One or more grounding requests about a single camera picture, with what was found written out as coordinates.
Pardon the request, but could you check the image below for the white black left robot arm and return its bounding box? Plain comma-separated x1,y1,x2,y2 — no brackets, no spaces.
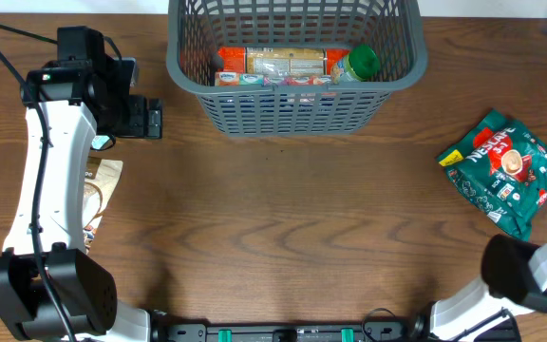
0,26,167,341

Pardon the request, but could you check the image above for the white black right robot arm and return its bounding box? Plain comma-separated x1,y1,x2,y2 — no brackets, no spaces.
406,110,547,341

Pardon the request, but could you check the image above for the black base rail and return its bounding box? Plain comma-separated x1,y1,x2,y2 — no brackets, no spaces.
147,308,439,342

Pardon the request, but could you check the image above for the teal small snack packet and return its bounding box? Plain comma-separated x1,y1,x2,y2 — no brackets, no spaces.
91,135,112,150

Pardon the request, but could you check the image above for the orange spaghetti package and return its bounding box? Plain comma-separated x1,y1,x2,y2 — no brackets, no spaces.
217,47,349,77

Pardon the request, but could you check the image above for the green lid glass jar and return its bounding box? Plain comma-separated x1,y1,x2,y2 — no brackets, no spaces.
330,44,381,84

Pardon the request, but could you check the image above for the multicolour tissue pack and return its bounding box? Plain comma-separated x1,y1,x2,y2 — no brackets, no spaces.
214,71,338,105

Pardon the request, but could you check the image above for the beige cream snack pouch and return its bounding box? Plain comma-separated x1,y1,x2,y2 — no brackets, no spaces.
82,157,123,252

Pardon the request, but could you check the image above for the green Nescafe coffee bag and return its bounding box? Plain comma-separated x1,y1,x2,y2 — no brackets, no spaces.
437,110,547,241

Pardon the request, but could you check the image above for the grey plastic mesh basket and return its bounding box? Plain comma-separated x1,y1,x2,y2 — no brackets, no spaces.
166,0,427,137

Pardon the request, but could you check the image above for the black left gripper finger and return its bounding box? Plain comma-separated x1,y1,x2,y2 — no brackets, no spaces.
147,99,162,140
128,95,148,139

